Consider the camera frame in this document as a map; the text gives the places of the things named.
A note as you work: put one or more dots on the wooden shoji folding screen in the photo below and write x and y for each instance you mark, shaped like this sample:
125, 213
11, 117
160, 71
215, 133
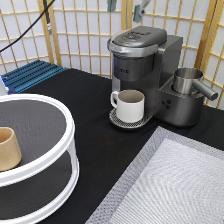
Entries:
73, 33

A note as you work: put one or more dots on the white two-tier round shelf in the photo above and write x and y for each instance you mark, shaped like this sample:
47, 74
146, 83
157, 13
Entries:
49, 169

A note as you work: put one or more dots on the grey woven placemat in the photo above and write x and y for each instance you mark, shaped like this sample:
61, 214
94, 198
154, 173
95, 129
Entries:
172, 180

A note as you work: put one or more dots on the white ceramic mug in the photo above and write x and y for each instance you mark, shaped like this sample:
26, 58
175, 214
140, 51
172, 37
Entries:
128, 105

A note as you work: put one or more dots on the steel milk frother jug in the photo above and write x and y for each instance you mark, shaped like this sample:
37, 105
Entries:
188, 80

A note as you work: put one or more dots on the grey pod coffee machine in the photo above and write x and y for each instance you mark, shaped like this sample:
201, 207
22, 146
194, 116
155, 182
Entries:
145, 59

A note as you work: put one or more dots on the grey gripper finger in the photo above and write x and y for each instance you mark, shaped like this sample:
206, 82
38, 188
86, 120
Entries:
139, 11
111, 5

